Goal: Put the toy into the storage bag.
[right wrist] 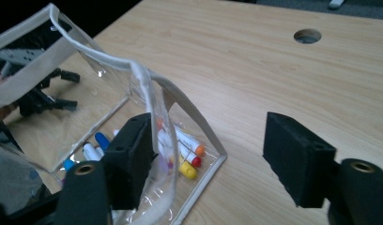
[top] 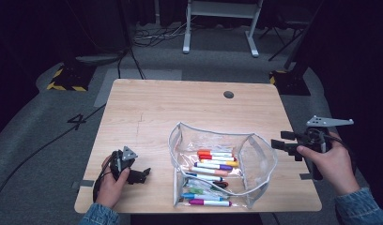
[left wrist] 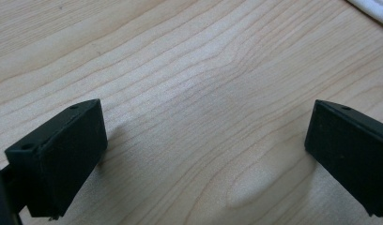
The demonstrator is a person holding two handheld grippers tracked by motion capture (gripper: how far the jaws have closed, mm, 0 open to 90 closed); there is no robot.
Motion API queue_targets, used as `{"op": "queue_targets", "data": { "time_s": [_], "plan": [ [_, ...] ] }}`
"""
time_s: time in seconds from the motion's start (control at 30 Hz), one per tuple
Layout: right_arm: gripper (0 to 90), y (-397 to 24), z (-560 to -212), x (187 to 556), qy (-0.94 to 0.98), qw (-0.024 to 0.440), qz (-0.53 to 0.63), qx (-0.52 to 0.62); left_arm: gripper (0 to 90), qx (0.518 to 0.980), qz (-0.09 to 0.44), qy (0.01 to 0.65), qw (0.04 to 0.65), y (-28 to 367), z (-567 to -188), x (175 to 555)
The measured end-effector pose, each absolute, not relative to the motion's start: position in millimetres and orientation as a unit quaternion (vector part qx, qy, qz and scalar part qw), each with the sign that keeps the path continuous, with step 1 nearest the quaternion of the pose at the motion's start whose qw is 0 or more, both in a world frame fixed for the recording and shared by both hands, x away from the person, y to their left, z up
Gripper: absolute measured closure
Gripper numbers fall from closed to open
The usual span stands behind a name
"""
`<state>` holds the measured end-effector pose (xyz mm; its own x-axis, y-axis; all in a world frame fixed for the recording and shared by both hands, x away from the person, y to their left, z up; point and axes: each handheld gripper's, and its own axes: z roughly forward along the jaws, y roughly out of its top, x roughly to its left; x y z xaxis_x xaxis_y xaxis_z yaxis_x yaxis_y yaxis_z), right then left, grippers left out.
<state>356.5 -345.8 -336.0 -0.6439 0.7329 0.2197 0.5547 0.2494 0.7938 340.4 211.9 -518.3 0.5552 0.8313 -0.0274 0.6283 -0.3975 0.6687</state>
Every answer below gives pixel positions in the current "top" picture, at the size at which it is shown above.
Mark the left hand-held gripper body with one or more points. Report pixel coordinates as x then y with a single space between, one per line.
122 162

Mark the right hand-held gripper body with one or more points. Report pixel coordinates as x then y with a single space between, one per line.
318 137

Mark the clear plastic bag white trim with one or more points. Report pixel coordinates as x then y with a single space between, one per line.
180 146

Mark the set of coloured markers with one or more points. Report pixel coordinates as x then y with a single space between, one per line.
214 164

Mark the person's left hand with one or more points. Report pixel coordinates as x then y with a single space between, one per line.
110 190

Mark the person's right hand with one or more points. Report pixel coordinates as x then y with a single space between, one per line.
333 168

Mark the grey tape strip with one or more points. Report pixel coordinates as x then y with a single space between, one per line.
83 183
305 176

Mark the black yellow striped base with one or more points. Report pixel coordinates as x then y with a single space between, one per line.
70 78
293 82

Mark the dark round table grommet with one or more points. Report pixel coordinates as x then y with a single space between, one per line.
228 94

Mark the black folding stand legs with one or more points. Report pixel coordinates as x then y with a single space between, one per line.
286 46

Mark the dark stand with grey base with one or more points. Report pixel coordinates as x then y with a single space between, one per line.
99 59

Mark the dark slanted stand post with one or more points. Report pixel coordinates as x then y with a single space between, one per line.
300 47

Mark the white metal table frame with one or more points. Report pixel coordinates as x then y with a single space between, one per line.
222 9

